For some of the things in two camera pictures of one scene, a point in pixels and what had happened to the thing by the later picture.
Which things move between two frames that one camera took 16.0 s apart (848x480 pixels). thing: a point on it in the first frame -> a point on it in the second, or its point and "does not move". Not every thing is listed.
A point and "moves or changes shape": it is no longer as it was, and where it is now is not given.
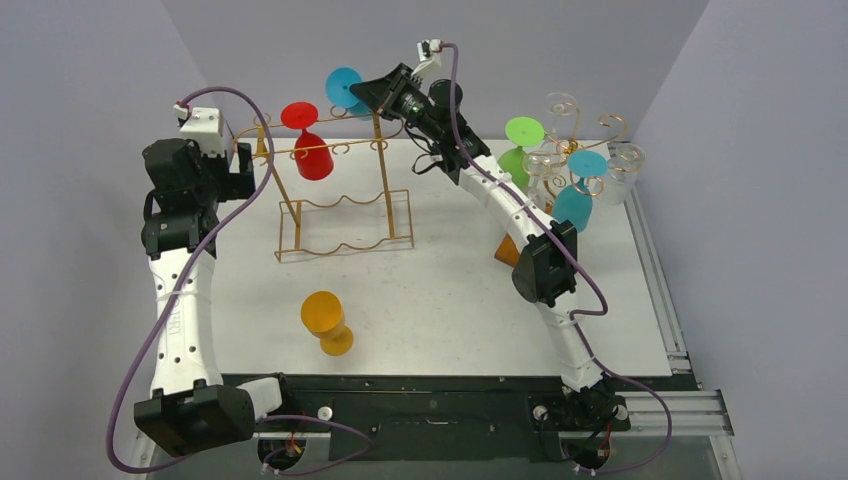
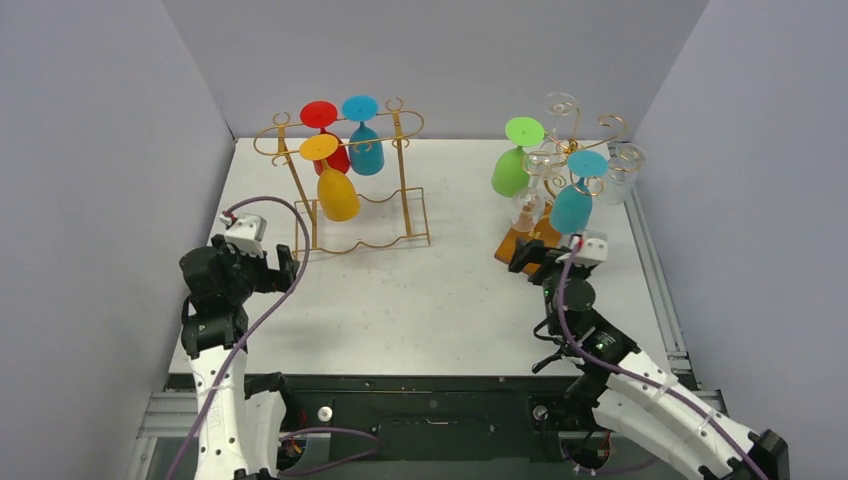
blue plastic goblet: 338,92 -> 366,150
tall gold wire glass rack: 307,227 moves or changes shape
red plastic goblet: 313,158 -> 323,114
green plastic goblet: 521,132 does not move
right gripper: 390,97 -> 541,254
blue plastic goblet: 574,202 does not move
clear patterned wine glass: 624,161 does not move
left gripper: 229,190 -> 272,279
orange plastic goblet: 322,315 -> 337,195
